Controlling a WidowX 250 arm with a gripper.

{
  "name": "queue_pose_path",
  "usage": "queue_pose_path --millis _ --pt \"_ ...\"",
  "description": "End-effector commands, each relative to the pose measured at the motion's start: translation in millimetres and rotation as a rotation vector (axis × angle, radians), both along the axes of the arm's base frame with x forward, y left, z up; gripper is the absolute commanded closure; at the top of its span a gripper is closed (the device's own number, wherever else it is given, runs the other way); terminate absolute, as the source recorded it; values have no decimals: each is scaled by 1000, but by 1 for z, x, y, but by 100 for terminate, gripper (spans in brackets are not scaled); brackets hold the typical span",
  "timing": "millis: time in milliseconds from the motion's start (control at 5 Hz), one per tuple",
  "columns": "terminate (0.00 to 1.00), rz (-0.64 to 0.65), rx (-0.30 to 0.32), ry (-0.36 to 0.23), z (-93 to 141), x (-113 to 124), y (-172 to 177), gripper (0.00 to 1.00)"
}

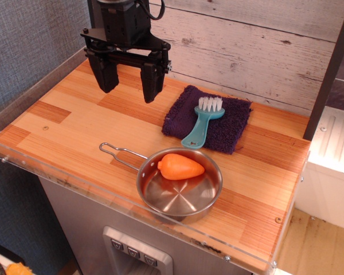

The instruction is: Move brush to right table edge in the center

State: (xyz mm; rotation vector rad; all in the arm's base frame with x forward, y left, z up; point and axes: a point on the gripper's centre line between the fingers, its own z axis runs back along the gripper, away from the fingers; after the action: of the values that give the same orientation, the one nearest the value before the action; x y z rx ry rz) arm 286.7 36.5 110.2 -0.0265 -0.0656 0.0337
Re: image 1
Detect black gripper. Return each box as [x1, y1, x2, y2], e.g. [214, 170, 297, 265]
[81, 1, 171, 103]

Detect teal brush white bristles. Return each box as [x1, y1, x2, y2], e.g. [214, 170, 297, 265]
[181, 97, 225, 150]

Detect orange plastic carrot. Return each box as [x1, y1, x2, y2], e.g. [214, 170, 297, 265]
[157, 154, 205, 180]

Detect purple terry cloth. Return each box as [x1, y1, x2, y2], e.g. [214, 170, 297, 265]
[162, 85, 252, 154]

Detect stainless steel pan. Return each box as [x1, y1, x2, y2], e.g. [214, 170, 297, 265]
[99, 142, 222, 223]

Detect clear acrylic table guard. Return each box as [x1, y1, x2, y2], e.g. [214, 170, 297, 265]
[0, 132, 310, 274]

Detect silver dispenser button panel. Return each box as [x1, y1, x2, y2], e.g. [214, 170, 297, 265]
[103, 226, 174, 274]

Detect white toy sink unit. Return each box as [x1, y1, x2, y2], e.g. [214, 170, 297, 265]
[295, 107, 344, 228]

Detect dark left frame post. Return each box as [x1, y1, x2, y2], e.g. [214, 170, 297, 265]
[87, 0, 103, 28]

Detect dark frame post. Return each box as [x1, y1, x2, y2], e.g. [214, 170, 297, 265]
[303, 21, 344, 141]
[87, 0, 103, 28]

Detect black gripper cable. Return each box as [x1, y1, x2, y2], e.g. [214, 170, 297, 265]
[134, 0, 166, 21]

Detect grey metal side rail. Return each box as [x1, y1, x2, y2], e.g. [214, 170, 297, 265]
[0, 49, 85, 131]

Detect dark right frame post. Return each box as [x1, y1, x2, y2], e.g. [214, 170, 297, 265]
[303, 21, 344, 141]

